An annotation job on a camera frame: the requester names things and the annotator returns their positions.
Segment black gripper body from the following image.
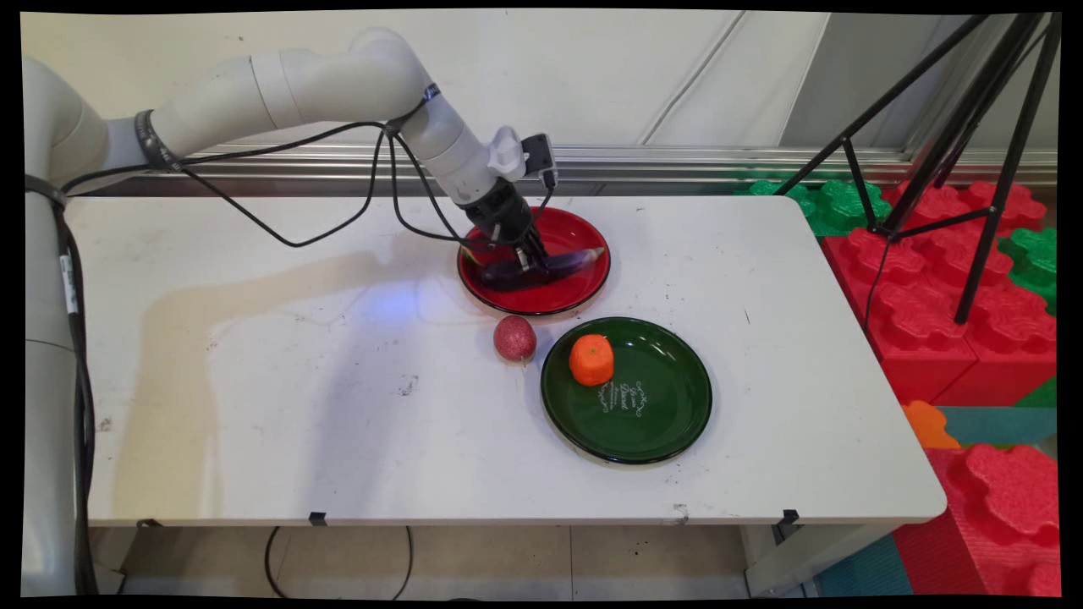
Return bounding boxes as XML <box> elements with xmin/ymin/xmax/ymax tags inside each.
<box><xmin>463</xmin><ymin>178</ymin><xmax>539</xmax><ymax>248</ymax></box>

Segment purple toy eggplant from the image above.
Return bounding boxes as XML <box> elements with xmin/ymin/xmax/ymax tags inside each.
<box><xmin>481</xmin><ymin>246</ymin><xmax>607</xmax><ymax>294</ymax></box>

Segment red plate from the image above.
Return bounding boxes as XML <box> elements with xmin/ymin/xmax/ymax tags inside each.
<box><xmin>457</xmin><ymin>206</ymin><xmax>612</xmax><ymax>317</ymax></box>

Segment pink-red round toy fruit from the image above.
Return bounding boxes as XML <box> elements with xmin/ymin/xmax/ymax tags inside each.
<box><xmin>493</xmin><ymin>315</ymin><xmax>538</xmax><ymax>365</ymax></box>

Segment orange toy tangerine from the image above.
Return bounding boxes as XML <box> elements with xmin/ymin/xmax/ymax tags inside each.
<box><xmin>569</xmin><ymin>333</ymin><xmax>616</xmax><ymax>387</ymax></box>

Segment dark green plate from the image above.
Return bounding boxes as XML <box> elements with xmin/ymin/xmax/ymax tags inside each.
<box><xmin>541</xmin><ymin>316</ymin><xmax>714</xmax><ymax>465</ymax></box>

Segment green foam block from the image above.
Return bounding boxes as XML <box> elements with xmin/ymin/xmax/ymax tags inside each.
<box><xmin>734</xmin><ymin>173</ymin><xmax>893</xmax><ymax>239</ymax></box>
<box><xmin>998</xmin><ymin>227</ymin><xmax>1058</xmax><ymax>315</ymax></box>

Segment red foam block stack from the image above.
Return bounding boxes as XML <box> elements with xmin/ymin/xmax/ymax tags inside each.
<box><xmin>821</xmin><ymin>180</ymin><xmax>1058</xmax><ymax>408</ymax></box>

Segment grey table leg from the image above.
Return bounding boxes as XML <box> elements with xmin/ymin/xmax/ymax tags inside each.
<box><xmin>743</xmin><ymin>523</ymin><xmax>899</xmax><ymax>598</ymax></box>

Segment orange foam piece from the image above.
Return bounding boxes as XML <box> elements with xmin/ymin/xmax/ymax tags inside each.
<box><xmin>901</xmin><ymin>400</ymin><xmax>962</xmax><ymax>451</ymax></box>

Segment teal foam mat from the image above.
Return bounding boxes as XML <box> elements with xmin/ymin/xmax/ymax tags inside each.
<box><xmin>935</xmin><ymin>406</ymin><xmax>1058</xmax><ymax>447</ymax></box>
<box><xmin>812</xmin><ymin>533</ymin><xmax>915</xmax><ymax>598</ymax></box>

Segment black tripod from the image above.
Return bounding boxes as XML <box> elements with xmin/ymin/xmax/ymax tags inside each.
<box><xmin>774</xmin><ymin>13</ymin><xmax>1063</xmax><ymax>326</ymax></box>

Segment big red foam block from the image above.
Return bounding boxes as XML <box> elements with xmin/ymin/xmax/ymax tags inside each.
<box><xmin>893</xmin><ymin>444</ymin><xmax>1063</xmax><ymax>598</ymax></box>

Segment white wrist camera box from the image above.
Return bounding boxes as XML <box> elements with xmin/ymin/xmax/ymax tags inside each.
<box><xmin>487</xmin><ymin>127</ymin><xmax>560</xmax><ymax>190</ymax></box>

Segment aluminium wall rail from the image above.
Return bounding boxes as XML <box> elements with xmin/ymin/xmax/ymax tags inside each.
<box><xmin>182</xmin><ymin>142</ymin><xmax>1058</xmax><ymax>198</ymax></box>

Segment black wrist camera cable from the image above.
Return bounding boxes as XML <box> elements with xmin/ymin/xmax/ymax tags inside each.
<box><xmin>58</xmin><ymin>83</ymin><xmax>559</xmax><ymax>255</ymax></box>

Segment black velcro strap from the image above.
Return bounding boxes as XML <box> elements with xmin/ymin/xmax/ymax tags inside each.
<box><xmin>134</xmin><ymin>108</ymin><xmax>181</xmax><ymax>172</ymax></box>

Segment black cable under table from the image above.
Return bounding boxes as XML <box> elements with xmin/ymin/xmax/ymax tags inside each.
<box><xmin>264</xmin><ymin>525</ymin><xmax>415</xmax><ymax>601</ymax></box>

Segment black arm base cable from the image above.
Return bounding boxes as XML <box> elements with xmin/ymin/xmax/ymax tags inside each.
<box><xmin>25</xmin><ymin>173</ymin><xmax>99</xmax><ymax>598</ymax></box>

